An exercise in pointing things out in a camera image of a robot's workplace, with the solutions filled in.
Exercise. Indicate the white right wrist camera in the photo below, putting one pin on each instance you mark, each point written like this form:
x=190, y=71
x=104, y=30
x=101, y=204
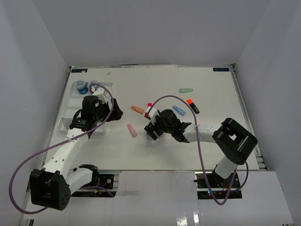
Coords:
x=151, y=113

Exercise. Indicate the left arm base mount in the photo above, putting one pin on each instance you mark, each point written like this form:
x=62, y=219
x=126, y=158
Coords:
x=100, y=183

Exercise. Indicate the white compartment tray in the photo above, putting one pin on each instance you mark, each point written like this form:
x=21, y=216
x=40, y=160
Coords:
x=74, y=103

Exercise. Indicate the right blue table label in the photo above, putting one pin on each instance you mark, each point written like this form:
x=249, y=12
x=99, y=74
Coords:
x=221, y=69

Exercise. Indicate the blue stapler case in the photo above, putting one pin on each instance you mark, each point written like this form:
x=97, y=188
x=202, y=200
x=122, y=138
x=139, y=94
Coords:
x=179, y=110

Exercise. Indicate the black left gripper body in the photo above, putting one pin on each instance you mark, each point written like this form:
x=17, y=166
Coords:
x=102, y=111

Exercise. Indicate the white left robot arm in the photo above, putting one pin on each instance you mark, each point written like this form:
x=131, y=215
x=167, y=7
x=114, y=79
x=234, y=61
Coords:
x=53, y=184

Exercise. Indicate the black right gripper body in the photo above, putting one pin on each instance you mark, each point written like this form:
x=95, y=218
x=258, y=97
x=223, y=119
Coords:
x=161, y=127

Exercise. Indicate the left blue table label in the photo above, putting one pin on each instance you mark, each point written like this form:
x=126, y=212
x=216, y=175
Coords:
x=78, y=70

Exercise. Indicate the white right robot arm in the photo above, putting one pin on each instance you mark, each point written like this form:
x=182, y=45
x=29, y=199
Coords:
x=234, y=140

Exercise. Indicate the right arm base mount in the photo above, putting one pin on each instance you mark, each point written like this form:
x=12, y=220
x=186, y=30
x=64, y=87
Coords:
x=219, y=191

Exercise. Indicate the orange cap black highlighter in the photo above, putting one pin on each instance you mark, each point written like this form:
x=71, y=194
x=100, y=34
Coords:
x=193, y=106

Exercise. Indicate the blue table label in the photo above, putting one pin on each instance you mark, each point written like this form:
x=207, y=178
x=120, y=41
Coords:
x=78, y=70
x=221, y=69

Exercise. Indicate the blue lidded jar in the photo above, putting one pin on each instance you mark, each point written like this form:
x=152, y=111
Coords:
x=81, y=87
x=92, y=84

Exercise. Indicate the pink stapler case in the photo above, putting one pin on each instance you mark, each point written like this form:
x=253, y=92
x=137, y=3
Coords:
x=132, y=130

